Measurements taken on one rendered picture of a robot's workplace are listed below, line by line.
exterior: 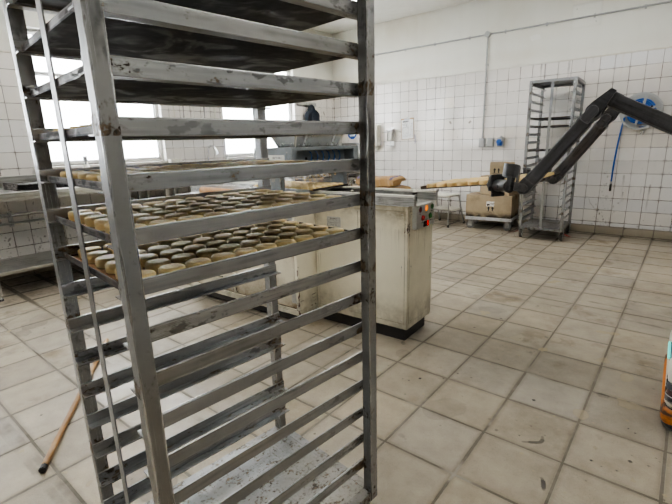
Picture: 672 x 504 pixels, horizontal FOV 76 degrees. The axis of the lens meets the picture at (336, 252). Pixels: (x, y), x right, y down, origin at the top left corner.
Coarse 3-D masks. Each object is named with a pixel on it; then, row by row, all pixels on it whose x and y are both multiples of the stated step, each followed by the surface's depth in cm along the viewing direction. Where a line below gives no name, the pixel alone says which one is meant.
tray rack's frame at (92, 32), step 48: (96, 0) 61; (48, 48) 76; (96, 48) 62; (96, 96) 63; (48, 144) 97; (96, 144) 66; (48, 192) 98; (96, 336) 91; (144, 336) 73; (144, 384) 75; (96, 432) 114; (144, 432) 78; (192, 480) 139; (240, 480) 138; (288, 480) 138
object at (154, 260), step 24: (168, 240) 107; (192, 240) 110; (216, 240) 106; (240, 240) 106; (264, 240) 105; (288, 240) 103; (96, 264) 91; (144, 264) 90; (168, 264) 85; (192, 264) 85
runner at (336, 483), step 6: (360, 462) 130; (348, 468) 131; (354, 468) 129; (360, 468) 131; (342, 474) 125; (348, 474) 127; (336, 480) 123; (342, 480) 125; (330, 486) 122; (336, 486) 124; (318, 492) 122; (324, 492) 120; (330, 492) 122; (312, 498) 117; (318, 498) 119; (324, 498) 120
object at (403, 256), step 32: (416, 192) 259; (320, 224) 282; (352, 224) 266; (384, 224) 252; (320, 256) 288; (352, 256) 272; (384, 256) 257; (416, 256) 257; (320, 288) 294; (352, 288) 277; (384, 288) 262; (416, 288) 263; (352, 320) 287; (384, 320) 268; (416, 320) 269
